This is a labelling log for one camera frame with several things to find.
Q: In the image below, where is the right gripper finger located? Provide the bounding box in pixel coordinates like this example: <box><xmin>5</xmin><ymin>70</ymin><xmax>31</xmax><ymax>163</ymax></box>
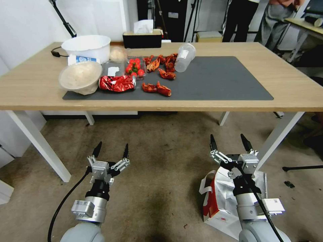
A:
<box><xmin>240</xmin><ymin>133</ymin><xmax>259</xmax><ymax>157</ymax></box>
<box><xmin>209</xmin><ymin>134</ymin><xmax>232</xmax><ymax>166</ymax></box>

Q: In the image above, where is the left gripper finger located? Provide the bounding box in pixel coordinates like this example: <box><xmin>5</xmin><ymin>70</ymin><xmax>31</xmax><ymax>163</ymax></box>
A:
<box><xmin>87</xmin><ymin>141</ymin><xmax>103</xmax><ymax>167</ymax></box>
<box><xmin>111</xmin><ymin>143</ymin><xmax>132</xmax><ymax>175</ymax></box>

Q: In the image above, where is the white red food delivery bag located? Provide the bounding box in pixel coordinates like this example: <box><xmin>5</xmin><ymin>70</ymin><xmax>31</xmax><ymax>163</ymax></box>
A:
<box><xmin>199</xmin><ymin>166</ymin><xmax>268</xmax><ymax>234</ymax></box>

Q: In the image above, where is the lidded clear plastic food bowl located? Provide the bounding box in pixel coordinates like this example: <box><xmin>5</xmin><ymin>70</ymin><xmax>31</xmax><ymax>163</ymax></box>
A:
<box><xmin>58</xmin><ymin>61</ymin><xmax>103</xmax><ymax>96</ymax></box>

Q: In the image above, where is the bun in clear bag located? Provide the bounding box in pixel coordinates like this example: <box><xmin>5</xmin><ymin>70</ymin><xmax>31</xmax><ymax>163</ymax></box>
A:
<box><xmin>109</xmin><ymin>46</ymin><xmax>126</xmax><ymax>63</ymax></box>

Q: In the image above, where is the wooden table with white legs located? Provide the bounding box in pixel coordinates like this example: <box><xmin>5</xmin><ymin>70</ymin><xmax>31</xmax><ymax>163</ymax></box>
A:
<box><xmin>0</xmin><ymin>41</ymin><xmax>323</xmax><ymax>183</ymax></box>

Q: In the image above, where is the black stand leg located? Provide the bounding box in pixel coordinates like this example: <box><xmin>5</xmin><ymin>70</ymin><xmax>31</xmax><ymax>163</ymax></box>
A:
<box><xmin>282</xmin><ymin>165</ymin><xmax>323</xmax><ymax>173</ymax></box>

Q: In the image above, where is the dark grey table mat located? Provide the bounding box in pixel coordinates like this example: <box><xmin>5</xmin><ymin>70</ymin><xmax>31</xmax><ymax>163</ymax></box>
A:
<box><xmin>62</xmin><ymin>55</ymin><xmax>275</xmax><ymax>101</ymax></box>

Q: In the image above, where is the crushed red drink can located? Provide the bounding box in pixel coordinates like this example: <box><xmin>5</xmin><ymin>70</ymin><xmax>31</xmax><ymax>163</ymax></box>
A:
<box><xmin>98</xmin><ymin>75</ymin><xmax>137</xmax><ymax>92</ymax></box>

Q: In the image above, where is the clear container with white label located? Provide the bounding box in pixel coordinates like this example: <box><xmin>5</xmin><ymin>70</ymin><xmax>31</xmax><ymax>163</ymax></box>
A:
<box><xmin>101</xmin><ymin>61</ymin><xmax>127</xmax><ymax>78</ymax></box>

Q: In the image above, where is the clear box of cherry tomatoes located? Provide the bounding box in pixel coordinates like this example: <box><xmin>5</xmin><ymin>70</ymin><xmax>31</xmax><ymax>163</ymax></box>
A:
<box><xmin>125</xmin><ymin>56</ymin><xmax>147</xmax><ymax>79</ymax></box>

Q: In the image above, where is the orange crayfish shell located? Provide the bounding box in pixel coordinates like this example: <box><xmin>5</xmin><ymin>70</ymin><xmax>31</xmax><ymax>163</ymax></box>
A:
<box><xmin>146</xmin><ymin>56</ymin><xmax>163</xmax><ymax>74</ymax></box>

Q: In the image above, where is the blue white milk carton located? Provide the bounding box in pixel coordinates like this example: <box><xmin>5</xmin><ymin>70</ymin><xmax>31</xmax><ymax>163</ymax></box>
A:
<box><xmin>68</xmin><ymin>54</ymin><xmax>102</xmax><ymax>67</ymax></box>

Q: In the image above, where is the clear plastic cup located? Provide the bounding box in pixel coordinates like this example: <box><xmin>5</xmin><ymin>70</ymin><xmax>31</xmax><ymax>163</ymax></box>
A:
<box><xmin>174</xmin><ymin>43</ymin><xmax>197</xmax><ymax>73</ymax></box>

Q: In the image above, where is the large white bowl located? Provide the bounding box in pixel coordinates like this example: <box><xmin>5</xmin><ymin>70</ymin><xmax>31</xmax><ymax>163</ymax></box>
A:
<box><xmin>61</xmin><ymin>35</ymin><xmax>112</xmax><ymax>64</ymax></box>

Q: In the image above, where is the cardboard box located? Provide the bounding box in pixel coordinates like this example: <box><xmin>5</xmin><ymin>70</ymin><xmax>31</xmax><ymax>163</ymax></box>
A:
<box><xmin>195</xmin><ymin>30</ymin><xmax>224</xmax><ymax>43</ymax></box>

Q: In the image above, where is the black tissue box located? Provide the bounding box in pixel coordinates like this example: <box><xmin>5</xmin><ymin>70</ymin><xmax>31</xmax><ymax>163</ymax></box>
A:
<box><xmin>122</xmin><ymin>29</ymin><xmax>163</xmax><ymax>49</ymax></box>

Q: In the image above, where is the person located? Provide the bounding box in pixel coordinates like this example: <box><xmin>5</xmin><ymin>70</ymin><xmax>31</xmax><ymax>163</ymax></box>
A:
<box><xmin>254</xmin><ymin>0</ymin><xmax>304</xmax><ymax>52</ymax></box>
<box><xmin>221</xmin><ymin>0</ymin><xmax>260</xmax><ymax>43</ymax></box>

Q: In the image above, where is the white tissue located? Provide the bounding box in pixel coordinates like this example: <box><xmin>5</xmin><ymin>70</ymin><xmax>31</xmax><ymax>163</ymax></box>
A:
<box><xmin>133</xmin><ymin>19</ymin><xmax>154</xmax><ymax>34</ymax></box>

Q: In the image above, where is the wooden side table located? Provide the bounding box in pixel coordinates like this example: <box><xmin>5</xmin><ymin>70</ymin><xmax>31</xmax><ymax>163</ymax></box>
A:
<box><xmin>284</xmin><ymin>17</ymin><xmax>323</xmax><ymax>64</ymax></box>

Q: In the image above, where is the black tripod leg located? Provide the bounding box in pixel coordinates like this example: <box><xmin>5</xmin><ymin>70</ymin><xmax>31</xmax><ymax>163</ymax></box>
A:
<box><xmin>49</xmin><ymin>0</ymin><xmax>77</xmax><ymax>38</ymax></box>

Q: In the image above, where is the black cylinder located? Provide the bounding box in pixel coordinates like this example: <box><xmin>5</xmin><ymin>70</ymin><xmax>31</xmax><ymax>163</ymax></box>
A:
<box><xmin>303</xmin><ymin>14</ymin><xmax>323</xmax><ymax>27</ymax></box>

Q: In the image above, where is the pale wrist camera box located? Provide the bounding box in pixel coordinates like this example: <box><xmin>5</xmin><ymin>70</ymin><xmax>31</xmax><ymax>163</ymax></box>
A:
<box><xmin>91</xmin><ymin>160</ymin><xmax>110</xmax><ymax>183</ymax></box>
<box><xmin>238</xmin><ymin>153</ymin><xmax>260</xmax><ymax>175</ymax></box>

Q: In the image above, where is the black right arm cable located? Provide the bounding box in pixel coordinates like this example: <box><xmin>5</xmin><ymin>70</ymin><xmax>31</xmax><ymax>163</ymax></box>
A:
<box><xmin>236</xmin><ymin>161</ymin><xmax>284</xmax><ymax>242</ymax></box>

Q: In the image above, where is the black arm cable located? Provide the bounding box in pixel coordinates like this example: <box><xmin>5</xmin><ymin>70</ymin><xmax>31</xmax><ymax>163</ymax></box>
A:
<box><xmin>236</xmin><ymin>161</ymin><xmax>284</xmax><ymax>242</ymax></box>
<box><xmin>47</xmin><ymin>166</ymin><xmax>92</xmax><ymax>242</ymax></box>

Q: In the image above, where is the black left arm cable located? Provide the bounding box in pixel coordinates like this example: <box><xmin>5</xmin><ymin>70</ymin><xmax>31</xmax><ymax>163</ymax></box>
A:
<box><xmin>47</xmin><ymin>166</ymin><xmax>92</xmax><ymax>242</ymax></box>

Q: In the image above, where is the black power adapter with cable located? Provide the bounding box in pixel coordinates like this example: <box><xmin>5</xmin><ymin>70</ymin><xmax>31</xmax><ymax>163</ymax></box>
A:
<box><xmin>51</xmin><ymin>46</ymin><xmax>69</xmax><ymax>58</ymax></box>

